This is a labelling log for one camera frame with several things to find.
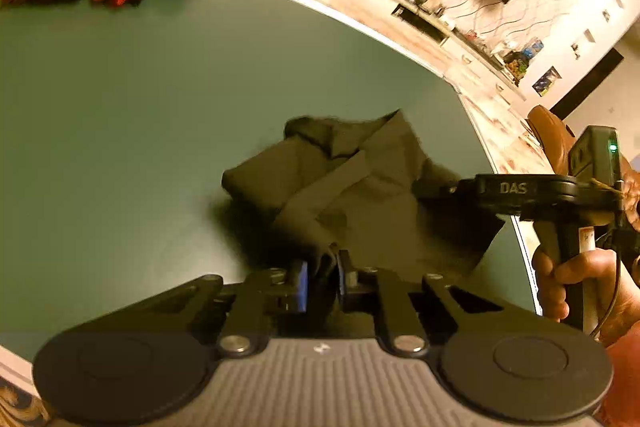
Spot blue picture card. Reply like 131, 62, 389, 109
532, 66, 562, 97

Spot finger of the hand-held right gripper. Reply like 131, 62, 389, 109
412, 178, 481, 208

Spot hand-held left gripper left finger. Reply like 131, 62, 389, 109
127, 259, 309, 358

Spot colourful toy box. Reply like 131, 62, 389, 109
502, 37, 545, 78

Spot person's right hand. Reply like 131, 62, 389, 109
531, 249, 640, 349

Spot brown leather chair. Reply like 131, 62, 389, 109
526, 105, 640, 234

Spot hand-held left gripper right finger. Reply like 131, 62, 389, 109
336, 249, 506, 356

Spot black cable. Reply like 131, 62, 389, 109
589, 179, 627, 339

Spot person's right forearm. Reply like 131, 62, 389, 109
596, 323, 640, 427

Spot blue and gold patterned cloth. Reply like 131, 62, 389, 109
0, 377, 52, 427

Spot olive green garment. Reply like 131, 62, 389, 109
221, 109, 507, 289

